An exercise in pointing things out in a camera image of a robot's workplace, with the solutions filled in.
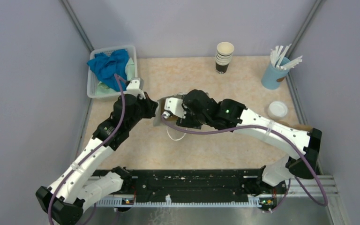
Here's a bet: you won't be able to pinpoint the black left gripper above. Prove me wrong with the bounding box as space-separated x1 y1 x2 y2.
126 91 158 129

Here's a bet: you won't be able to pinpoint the light blue paper bag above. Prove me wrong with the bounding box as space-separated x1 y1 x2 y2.
153 92 186 141

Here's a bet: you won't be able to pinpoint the stack of paper cups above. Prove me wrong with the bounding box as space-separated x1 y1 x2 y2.
215 42 235 74

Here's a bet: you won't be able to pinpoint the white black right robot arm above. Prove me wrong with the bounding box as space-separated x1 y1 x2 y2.
165 90 322 193

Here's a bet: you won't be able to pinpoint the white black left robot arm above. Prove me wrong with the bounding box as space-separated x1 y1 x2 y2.
36 93 159 225

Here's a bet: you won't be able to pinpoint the blue cloth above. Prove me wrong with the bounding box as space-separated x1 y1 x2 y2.
87 49 129 91

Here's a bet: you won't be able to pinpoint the stack of plastic lids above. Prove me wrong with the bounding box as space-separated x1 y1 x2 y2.
267 101 289 120

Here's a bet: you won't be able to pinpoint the blue straw holder cup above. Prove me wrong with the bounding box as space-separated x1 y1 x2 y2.
261 62 289 90

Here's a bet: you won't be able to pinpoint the white wrapped straws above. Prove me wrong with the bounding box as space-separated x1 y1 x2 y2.
270 44 303 71

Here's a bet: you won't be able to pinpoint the brown pulp cup carrier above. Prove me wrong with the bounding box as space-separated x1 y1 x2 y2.
292 124 313 132

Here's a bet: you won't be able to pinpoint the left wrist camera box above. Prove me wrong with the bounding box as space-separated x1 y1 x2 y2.
126 77 146 99

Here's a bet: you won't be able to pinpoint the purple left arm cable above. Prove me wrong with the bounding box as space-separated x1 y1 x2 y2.
47 73 129 225

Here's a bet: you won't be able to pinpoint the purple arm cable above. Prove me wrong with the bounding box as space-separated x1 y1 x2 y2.
160 115 329 213
47 73 129 225

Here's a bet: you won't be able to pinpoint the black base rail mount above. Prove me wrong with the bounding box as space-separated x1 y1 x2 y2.
93 167 293 212

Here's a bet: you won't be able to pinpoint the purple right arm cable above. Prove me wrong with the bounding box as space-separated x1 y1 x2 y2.
160 115 329 213

